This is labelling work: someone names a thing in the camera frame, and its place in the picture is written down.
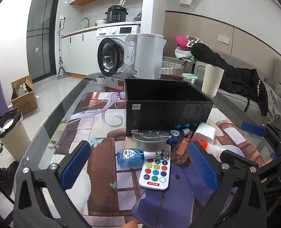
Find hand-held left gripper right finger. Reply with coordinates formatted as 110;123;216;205
187;141;267;228

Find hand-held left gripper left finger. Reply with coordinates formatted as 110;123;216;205
13;141;92;228

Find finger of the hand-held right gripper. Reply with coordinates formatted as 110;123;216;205
241;122;281;138
220;151;281;178

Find white glue bottle orange cap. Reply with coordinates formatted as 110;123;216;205
194;141;226;160

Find blue bottle with white cap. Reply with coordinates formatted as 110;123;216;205
167;128;191;146
117;148;155;169

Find white remote with coloured buttons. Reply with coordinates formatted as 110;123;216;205
139;145;172;192

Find round silver metal tin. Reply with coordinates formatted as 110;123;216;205
132;129;170;153

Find black cardboard box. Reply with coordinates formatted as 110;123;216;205
125;78;214;138

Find white round dish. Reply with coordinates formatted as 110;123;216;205
222;145;246;159

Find grey sofa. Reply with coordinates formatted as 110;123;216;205
163;56;281;133

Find grey cloth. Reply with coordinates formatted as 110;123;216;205
263;81;281;122

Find printed table mat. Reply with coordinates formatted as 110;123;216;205
39;91;274;228

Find cream cup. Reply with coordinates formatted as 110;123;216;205
201;64;225;98

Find black jacket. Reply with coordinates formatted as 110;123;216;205
190;43;269;116

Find beige trash bin black bag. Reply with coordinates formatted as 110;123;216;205
0;110;32;162

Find black shoes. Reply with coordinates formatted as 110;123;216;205
0;161;20;200

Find brown cardboard box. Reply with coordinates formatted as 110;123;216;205
9;75;38;115

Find green and white sponge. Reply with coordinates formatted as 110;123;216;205
182;73;198;83

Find mop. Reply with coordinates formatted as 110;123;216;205
57;21;70;80

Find wicker basket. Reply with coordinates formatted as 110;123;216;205
161;60;189;75

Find white kitchen counter cabinet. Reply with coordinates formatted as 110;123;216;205
61;26;101;76

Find white washing machine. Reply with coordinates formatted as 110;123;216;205
96;26;141;79

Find white electric kettle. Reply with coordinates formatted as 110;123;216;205
125;33;167;80

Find dark glass door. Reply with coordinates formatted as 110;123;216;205
27;0;62;83

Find black pressure cooker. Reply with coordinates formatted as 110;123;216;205
105;4;129;24

